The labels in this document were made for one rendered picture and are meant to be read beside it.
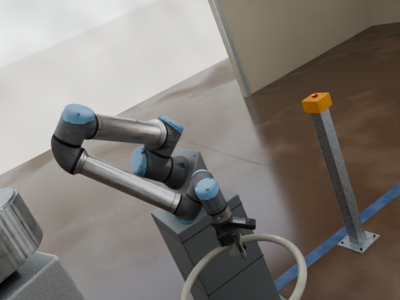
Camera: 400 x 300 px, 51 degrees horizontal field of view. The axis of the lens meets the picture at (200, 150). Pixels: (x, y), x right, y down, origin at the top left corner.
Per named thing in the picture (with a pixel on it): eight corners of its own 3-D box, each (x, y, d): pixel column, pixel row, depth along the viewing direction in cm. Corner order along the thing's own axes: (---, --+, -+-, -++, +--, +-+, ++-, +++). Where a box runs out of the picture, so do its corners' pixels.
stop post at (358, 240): (380, 236, 282) (338, 88, 245) (362, 254, 273) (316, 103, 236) (355, 228, 298) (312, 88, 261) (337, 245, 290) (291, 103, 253)
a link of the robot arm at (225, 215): (227, 198, 170) (227, 212, 161) (232, 207, 172) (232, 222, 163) (208, 205, 172) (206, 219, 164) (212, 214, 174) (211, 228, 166)
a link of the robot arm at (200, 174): (184, 187, 181) (189, 199, 169) (196, 163, 178) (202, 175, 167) (203, 194, 184) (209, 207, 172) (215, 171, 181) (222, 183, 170)
